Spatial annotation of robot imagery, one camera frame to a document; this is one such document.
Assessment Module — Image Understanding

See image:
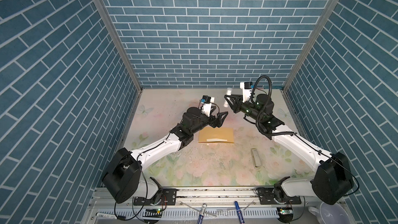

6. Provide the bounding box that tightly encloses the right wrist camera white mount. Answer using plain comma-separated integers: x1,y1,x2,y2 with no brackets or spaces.
240,82,253,103

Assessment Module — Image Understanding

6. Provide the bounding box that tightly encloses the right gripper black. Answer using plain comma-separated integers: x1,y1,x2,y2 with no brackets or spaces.
225,93,263,123

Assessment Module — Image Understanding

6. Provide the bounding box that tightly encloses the black corrugated cable conduit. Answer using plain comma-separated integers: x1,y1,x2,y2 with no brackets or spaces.
250,75,296,138

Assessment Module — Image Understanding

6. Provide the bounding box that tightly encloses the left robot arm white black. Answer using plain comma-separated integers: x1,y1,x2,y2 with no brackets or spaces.
102,107,228,203

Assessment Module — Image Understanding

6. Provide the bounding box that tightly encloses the circuit board green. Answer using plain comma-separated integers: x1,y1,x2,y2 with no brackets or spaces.
142,209,163,224
276,207,294,224

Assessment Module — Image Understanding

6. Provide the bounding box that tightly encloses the white glue stick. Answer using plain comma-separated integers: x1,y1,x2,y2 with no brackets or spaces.
226,88,233,95

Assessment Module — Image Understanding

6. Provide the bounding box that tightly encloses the black marker pen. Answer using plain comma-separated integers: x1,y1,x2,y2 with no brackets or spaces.
96,212,117,219

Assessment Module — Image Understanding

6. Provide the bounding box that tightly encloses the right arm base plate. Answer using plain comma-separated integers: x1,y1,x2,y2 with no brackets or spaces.
254,187,302,205

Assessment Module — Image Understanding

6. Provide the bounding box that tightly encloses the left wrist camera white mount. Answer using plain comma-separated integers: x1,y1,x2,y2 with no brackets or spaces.
199,95,215,117

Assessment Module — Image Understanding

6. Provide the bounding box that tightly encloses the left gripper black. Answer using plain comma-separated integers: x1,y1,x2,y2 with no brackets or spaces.
189,105,228,135

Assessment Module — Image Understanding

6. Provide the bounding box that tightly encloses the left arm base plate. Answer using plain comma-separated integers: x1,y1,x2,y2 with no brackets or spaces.
133,188,177,206

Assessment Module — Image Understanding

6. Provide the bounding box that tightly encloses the left circuit board green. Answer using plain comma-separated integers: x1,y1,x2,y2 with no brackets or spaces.
142,209,163,224

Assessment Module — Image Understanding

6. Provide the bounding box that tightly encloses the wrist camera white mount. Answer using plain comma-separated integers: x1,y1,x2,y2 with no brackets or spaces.
240,82,253,103
199,95,215,117

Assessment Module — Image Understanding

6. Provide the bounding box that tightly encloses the brown kraft envelope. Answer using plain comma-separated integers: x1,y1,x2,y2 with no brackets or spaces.
199,127,234,143

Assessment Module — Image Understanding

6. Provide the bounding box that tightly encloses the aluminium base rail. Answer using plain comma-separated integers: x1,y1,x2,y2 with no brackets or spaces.
83,185,349,222

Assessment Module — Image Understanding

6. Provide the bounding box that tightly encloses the blue white marker pen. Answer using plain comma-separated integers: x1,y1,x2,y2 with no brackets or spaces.
197,203,207,224

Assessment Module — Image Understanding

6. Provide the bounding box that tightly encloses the right circuit board green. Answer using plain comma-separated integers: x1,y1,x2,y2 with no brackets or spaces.
276,207,294,224

